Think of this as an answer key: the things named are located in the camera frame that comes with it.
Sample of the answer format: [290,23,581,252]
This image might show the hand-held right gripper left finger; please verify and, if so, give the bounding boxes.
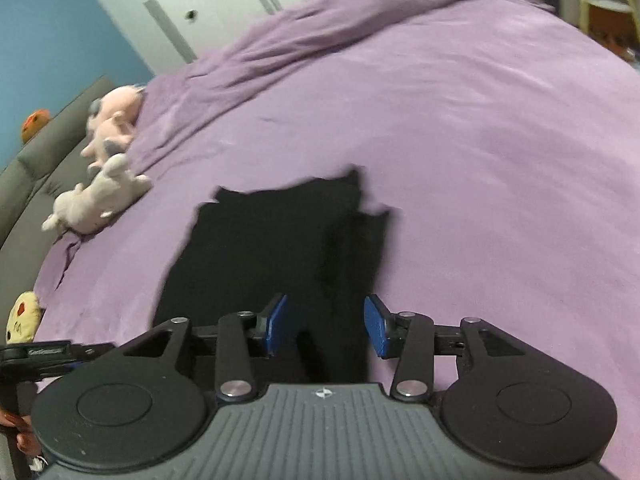
[120,293,290,404]

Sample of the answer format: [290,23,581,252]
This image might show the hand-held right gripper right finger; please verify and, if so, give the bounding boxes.
[363,295,526,404]

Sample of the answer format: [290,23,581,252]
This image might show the black sweater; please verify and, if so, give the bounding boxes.
[150,164,392,386]

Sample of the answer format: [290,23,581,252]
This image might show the person's left hand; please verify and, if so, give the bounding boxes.
[0,407,43,461]

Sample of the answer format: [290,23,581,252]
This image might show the yellow plush toy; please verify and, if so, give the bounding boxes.
[6,291,44,345]

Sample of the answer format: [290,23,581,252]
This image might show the white plush toy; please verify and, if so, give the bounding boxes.
[41,152,154,235]

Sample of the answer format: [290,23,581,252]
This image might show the grey sofa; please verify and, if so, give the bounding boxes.
[0,76,117,261]

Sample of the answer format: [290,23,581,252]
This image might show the purple blanket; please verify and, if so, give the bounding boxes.
[32,0,640,480]

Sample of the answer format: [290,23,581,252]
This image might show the orange plush toy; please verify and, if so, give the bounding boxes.
[21,109,53,144]

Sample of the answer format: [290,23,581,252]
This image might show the pink plush toy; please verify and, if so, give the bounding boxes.
[80,85,147,167]

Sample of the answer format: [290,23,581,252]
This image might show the white wardrobe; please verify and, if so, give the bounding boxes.
[72,0,373,80]

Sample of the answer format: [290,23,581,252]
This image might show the yellow wooden chair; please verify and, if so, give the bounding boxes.
[574,0,640,63]

